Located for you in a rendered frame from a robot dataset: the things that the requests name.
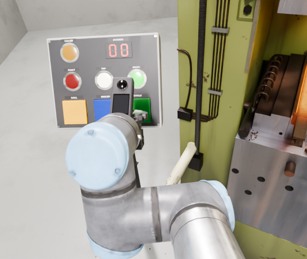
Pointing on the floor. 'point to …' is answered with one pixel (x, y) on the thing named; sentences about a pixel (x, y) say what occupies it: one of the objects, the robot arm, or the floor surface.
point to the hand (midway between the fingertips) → (134, 111)
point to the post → (136, 172)
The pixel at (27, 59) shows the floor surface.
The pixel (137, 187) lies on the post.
